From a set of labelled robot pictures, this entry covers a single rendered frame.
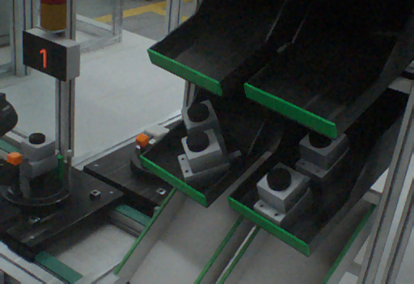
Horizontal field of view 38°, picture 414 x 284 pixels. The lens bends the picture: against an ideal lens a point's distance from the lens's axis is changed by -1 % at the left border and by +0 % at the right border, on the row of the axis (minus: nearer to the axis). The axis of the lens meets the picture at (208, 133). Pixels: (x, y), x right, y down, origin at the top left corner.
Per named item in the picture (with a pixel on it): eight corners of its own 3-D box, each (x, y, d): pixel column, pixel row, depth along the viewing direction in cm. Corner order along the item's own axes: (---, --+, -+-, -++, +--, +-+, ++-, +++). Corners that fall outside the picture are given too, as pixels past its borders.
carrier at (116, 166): (171, 219, 118) (177, 163, 113) (82, 174, 130) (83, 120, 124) (238, 174, 137) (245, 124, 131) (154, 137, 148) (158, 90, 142)
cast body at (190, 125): (227, 154, 86) (218, 119, 82) (198, 164, 86) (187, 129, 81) (213, 117, 92) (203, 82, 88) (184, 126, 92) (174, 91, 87)
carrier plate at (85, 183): (31, 257, 104) (31, 247, 103) (-54, 202, 115) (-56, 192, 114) (124, 201, 122) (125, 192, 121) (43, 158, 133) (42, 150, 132)
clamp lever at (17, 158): (14, 194, 111) (13, 158, 108) (7, 190, 112) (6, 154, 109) (30, 187, 114) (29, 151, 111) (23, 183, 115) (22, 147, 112)
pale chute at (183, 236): (184, 328, 88) (170, 322, 85) (128, 280, 96) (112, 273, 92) (292, 171, 93) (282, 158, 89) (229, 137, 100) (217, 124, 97)
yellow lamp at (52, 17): (52, 31, 114) (52, 6, 112) (34, 25, 117) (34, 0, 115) (72, 27, 118) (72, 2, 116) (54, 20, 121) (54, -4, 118)
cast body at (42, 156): (32, 179, 112) (31, 146, 109) (16, 170, 114) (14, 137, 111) (65, 163, 118) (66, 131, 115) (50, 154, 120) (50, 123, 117)
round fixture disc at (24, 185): (33, 223, 109) (33, 214, 108) (-16, 192, 116) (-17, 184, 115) (89, 192, 120) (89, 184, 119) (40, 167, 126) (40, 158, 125)
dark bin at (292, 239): (308, 258, 74) (302, 222, 69) (230, 208, 81) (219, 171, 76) (430, 120, 85) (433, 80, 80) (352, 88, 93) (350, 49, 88)
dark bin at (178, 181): (207, 209, 81) (195, 172, 76) (143, 167, 88) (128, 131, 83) (333, 87, 92) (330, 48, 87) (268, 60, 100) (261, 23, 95)
